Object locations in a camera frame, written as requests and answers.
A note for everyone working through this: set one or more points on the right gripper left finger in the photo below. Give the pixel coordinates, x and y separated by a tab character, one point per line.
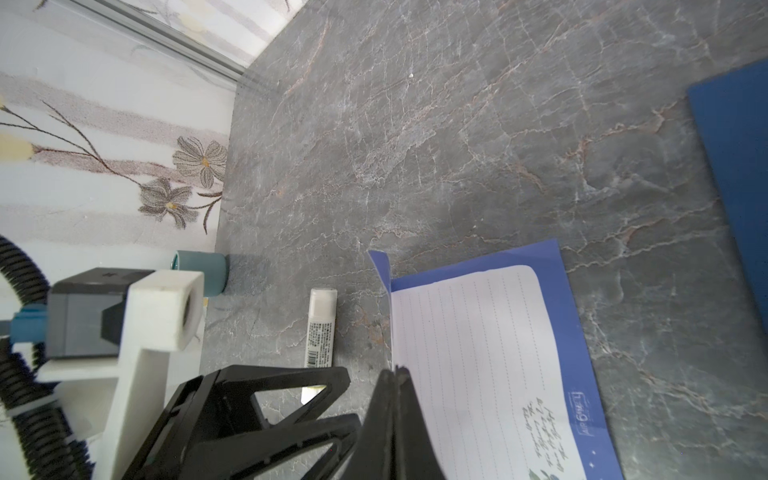
373	456

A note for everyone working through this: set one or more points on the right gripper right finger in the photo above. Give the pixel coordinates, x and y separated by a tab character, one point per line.
414	457

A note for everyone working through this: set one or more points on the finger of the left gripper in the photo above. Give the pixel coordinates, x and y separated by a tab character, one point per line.
223	404
246	455

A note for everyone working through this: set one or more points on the white letter paper blue border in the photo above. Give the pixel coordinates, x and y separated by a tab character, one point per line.
500	366

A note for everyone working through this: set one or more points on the dark blue envelope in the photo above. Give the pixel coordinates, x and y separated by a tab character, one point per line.
730	113

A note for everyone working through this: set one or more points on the white glue stick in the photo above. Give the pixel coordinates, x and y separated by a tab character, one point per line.
321	328

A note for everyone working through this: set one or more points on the teal ceramic cup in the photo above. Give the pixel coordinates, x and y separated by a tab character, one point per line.
213	266

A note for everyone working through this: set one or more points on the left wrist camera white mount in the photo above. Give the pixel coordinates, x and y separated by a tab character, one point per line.
84	373

